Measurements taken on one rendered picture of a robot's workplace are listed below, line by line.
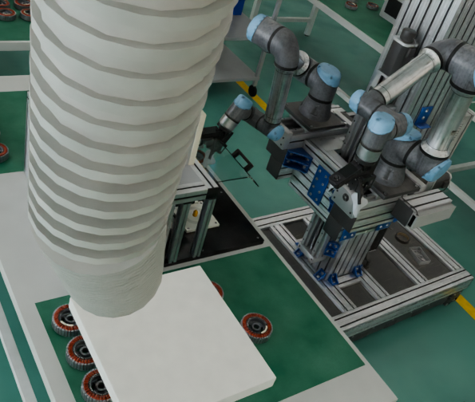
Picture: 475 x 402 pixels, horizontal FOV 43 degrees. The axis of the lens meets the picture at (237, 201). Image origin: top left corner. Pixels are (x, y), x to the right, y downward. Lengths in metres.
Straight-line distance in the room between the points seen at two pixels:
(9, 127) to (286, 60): 1.23
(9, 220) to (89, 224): 1.70
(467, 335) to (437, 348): 0.27
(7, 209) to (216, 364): 1.23
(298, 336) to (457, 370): 1.53
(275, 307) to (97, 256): 1.56
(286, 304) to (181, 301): 0.81
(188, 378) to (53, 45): 0.97
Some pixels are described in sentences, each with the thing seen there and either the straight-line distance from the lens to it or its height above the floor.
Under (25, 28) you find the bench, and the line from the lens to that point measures 3.69.
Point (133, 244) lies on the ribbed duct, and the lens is 0.66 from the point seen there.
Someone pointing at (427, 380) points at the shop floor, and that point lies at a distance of 3.35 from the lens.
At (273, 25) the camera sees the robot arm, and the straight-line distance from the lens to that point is 2.42.
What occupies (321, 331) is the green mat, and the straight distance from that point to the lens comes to 2.19.
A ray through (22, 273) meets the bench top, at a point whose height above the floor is 0.75.
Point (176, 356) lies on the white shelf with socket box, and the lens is 1.37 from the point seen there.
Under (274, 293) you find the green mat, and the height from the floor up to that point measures 0.75.
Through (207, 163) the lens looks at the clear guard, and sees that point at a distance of 2.20.
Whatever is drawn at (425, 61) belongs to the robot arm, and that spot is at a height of 1.60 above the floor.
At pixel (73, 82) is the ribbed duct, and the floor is 2.04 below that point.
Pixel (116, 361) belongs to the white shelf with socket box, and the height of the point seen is 1.21.
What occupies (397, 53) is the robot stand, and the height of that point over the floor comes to 1.48.
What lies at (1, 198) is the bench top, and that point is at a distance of 2.41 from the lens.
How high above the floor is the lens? 2.28
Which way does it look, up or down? 36 degrees down
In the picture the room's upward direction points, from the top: 18 degrees clockwise
